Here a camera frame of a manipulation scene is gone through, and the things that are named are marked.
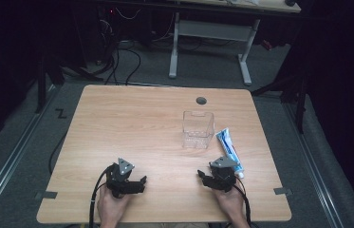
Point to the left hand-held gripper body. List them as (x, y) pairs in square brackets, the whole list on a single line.
[(116, 183)]

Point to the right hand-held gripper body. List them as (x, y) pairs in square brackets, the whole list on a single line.
[(225, 177)]

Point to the blue and white toothpaste tube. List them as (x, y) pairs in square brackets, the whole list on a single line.
[(228, 147)]

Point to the clear plastic container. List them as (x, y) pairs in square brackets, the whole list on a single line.
[(197, 133)]

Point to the person's left hand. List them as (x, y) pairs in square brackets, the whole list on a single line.
[(112, 207)]

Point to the person's right hand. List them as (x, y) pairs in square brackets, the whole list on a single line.
[(231, 202)]

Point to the grey tape piece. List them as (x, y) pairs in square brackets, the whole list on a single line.
[(47, 195), (282, 191)]

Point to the black floor tape mark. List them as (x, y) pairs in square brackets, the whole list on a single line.
[(60, 113)]

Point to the black metal stand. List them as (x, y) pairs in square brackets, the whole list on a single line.
[(41, 85), (300, 101)]

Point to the red object on floor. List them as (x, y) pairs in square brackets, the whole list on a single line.
[(267, 45)]

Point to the metal floor rail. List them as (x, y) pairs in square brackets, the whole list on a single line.
[(317, 167), (10, 161)]

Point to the desk with white metal frame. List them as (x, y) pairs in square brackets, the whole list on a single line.
[(211, 30)]

